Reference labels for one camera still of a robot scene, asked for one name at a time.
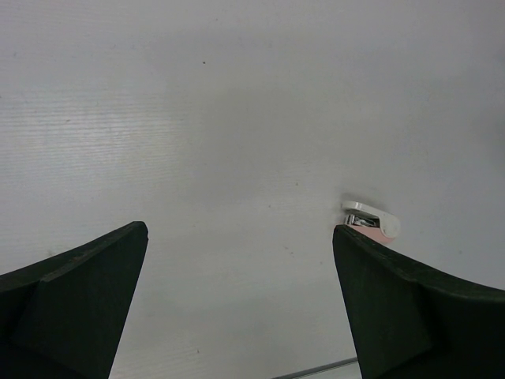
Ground aluminium front rail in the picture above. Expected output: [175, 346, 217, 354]
[275, 357, 361, 379]

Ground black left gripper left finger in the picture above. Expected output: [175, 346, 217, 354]
[1, 221, 148, 378]

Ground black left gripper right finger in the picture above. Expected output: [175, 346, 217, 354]
[332, 225, 504, 378]

